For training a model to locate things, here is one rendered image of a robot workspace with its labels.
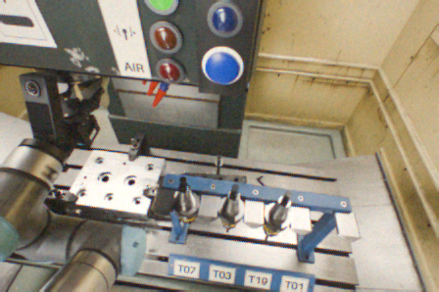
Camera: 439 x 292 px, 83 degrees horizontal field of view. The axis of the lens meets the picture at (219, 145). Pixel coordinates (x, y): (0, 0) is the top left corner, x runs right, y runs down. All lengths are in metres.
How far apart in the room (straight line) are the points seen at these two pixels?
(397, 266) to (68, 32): 1.16
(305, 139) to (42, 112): 1.48
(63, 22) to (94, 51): 0.03
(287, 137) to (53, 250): 1.43
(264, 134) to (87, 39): 1.47
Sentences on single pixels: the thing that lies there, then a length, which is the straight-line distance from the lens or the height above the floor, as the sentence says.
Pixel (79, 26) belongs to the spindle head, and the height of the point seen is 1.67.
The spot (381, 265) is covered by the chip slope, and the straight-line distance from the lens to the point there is 1.18.
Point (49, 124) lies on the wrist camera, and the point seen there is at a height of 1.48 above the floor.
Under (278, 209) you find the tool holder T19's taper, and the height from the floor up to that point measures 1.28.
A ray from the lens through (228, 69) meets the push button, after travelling 0.22.
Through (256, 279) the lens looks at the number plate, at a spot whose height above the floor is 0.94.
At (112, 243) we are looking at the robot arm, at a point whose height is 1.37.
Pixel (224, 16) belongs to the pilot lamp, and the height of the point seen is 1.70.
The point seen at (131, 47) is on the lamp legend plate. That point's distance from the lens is 0.25.
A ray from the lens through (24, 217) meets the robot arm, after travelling 0.45.
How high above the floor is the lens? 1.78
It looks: 50 degrees down
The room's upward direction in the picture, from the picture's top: 3 degrees clockwise
